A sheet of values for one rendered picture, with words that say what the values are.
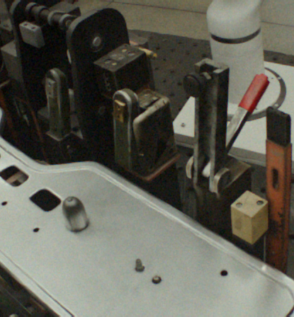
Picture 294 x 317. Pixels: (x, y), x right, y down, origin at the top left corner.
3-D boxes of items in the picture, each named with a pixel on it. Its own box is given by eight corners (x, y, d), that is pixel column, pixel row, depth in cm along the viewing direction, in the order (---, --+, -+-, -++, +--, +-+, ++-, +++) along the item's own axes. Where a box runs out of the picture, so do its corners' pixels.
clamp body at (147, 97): (133, 264, 113) (95, 110, 89) (173, 229, 119) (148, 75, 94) (167, 288, 108) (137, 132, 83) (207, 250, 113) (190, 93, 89)
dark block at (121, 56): (134, 238, 118) (92, 61, 90) (158, 218, 121) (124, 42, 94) (151, 250, 115) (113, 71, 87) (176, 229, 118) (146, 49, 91)
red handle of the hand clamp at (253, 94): (190, 168, 77) (249, 66, 77) (197, 173, 78) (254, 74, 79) (214, 181, 74) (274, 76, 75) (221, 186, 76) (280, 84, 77)
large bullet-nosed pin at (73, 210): (64, 231, 83) (53, 199, 78) (81, 218, 84) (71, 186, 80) (78, 242, 81) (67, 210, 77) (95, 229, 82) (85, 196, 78)
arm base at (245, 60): (220, 63, 151) (212, 3, 138) (290, 75, 143) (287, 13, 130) (190, 109, 140) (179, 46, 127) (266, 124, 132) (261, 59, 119)
